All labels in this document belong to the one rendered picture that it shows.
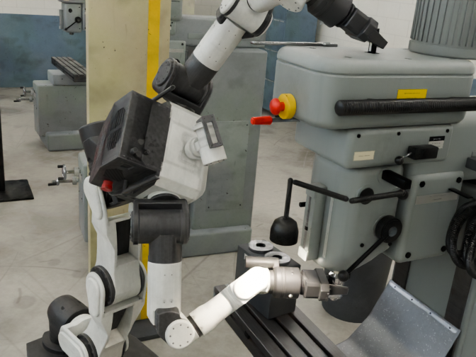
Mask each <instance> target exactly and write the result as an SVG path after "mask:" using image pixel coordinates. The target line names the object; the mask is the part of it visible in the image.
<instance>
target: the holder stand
mask: <svg viewBox="0 0 476 357"><path fill-rule="evenodd" d="M245 256H263V257H276V258H278V260H279V266H284V267H297V268H299V269H300V267H301V265H300V264H299V263H298V262H296V261H294V260H293V259H291V258H290V257H289V256H288V255H287V254H285V253H283V252H282V251H280V250H279V249H277V248H276V247H274V246H273V245H272V243H270V242H267V241H266V240H265V239H263V240H253V241H251V242H249V243H246V244H240V245H238V250H237V265H236V273H235V280H236V279H238V278H239V277H240V276H242V275H243V274H245V273H246V272H247V271H249V270H250V268H245V267H244V260H245ZM248 302H249V303H250V304H251V305H252V306H253V307H255V308H256V309H257V310H258V311H259V312H260V313H261V314H262V315H263V316H264V317H266V318H267V319H272V318H274V317H278V316H281V315H285V314H287V313H290V312H294V311H295V305H296V299H291V298H288V299H287V298H278V297H273V296H272V294H271V293H266V294H257V295H255V296H254V297H253V298H252V299H250V300H249V301H248Z"/></svg>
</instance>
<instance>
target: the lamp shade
mask: <svg viewBox="0 0 476 357"><path fill-rule="evenodd" d="M298 234H299V230H298V224H297V222H296V221H295V220H294V219H293V218H291V217H289V218H284V217H283V216H280V217H278V218H276V219H275V220H274V221H273V224H272V225H271V230H270V237H269V239H270V240H271V242H273V243H274V244H277V245H281V246H292V245H295V244H297V242H298Z"/></svg>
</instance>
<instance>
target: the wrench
mask: <svg viewBox="0 0 476 357"><path fill-rule="evenodd" d="M251 44H253V45H302V46H324V47H338V44H330V42H276V41H251Z"/></svg>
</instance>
